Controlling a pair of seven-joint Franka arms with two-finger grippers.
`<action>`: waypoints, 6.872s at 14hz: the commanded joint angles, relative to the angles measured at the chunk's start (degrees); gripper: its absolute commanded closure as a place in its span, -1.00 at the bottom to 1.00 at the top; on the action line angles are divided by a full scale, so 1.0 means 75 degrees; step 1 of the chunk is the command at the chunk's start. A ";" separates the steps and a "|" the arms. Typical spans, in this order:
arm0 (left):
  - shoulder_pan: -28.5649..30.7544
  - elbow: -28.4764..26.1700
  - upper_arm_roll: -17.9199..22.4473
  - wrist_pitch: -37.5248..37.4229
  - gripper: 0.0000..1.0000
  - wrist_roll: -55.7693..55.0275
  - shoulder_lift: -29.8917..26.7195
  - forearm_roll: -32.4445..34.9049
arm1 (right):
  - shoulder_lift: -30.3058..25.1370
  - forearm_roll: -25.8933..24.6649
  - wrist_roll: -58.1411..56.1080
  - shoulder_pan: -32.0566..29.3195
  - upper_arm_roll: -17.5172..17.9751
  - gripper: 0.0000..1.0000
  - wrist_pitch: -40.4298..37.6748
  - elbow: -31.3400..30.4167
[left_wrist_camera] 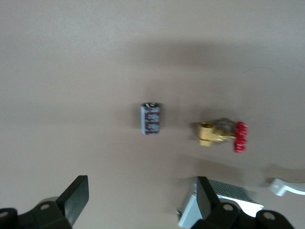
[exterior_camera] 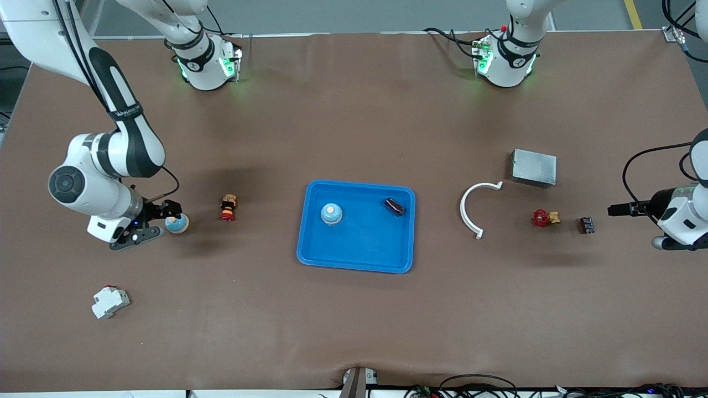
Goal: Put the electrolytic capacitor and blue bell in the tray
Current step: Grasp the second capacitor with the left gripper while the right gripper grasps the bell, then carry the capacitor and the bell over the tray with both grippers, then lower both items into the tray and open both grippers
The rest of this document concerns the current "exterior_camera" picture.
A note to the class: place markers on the blue dome bell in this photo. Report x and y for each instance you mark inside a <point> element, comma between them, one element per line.
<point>178,224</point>
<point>331,214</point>

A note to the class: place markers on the dark red electrolytic capacitor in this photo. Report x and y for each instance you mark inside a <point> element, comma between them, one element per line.
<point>395,206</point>

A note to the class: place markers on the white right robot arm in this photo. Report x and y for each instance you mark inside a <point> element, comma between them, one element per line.
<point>83,188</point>

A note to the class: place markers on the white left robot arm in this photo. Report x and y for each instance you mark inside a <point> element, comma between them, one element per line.
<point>506,66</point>

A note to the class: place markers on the blue plastic tray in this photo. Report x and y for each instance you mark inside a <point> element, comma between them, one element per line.
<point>359,249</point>

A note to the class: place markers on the red yellow emergency stop button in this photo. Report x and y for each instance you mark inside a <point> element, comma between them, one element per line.
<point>227,210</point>

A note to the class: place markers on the white circuit breaker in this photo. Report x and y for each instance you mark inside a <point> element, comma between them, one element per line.
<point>109,303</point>

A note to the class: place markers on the grey metal power supply box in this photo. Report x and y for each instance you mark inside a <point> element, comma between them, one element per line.
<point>534,167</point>

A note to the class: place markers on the white curved plastic clamp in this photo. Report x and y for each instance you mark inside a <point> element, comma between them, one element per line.
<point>462,210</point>

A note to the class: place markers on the brown table mat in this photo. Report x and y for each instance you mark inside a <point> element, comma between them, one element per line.
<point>354,320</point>

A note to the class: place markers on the aluminium frame post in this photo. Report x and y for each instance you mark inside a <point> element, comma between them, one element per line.
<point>673,34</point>

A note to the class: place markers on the grey metal bracket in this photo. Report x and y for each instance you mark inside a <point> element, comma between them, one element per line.
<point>357,384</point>

